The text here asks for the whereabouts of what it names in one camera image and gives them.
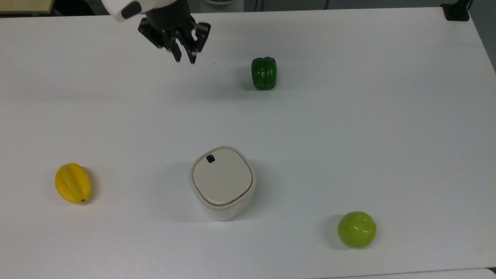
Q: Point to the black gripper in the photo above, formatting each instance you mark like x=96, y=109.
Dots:
x=168, y=23

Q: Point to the beige bin lid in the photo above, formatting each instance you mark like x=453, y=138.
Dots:
x=223, y=178

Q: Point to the white garbage bin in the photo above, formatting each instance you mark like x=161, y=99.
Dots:
x=223, y=212

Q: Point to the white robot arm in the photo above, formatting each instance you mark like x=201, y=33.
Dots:
x=118, y=7

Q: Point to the green bell pepper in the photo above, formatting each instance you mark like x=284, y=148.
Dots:
x=264, y=73

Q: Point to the light wooden table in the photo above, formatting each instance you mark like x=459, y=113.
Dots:
x=23, y=6

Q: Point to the yellow starfruit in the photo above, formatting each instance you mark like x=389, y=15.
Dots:
x=73, y=183

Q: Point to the green apple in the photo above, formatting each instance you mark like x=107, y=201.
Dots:
x=357, y=229

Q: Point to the black table clamp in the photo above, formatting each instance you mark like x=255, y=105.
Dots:
x=456, y=11

